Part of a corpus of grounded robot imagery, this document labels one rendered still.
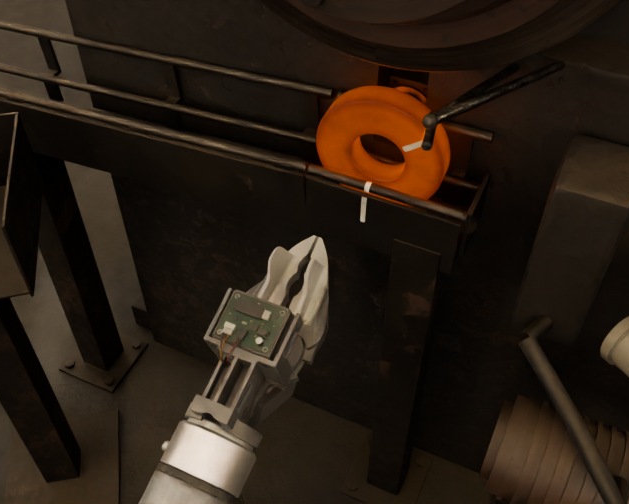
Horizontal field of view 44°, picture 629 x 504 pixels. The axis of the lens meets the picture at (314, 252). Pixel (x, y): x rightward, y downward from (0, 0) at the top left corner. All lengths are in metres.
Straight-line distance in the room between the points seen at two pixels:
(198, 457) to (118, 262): 1.18
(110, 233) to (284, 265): 1.16
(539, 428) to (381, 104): 0.41
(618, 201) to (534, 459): 0.31
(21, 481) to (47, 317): 0.38
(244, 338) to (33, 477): 0.92
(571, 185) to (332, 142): 0.27
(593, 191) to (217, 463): 0.44
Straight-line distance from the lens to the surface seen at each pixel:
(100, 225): 1.91
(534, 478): 0.94
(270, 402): 0.73
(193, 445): 0.67
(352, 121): 0.87
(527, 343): 0.91
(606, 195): 0.81
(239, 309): 0.68
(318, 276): 0.74
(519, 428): 0.94
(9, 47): 2.59
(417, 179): 0.89
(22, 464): 1.56
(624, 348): 0.84
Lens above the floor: 1.32
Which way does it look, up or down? 48 degrees down
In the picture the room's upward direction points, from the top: straight up
